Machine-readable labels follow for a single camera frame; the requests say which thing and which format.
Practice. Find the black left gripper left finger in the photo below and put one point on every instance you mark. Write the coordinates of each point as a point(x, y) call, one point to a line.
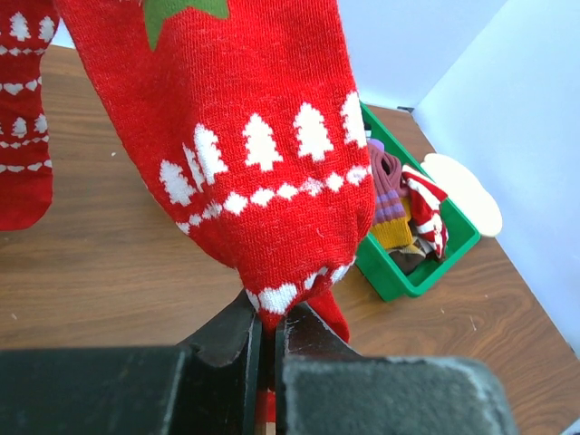
point(204, 385)

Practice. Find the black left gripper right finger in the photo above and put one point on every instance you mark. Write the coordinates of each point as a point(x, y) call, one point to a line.
point(323, 386)

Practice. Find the green plastic tray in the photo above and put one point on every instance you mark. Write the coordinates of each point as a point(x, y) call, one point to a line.
point(373, 260)

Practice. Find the cream divided plate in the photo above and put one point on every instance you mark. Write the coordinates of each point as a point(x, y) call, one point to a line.
point(466, 192)

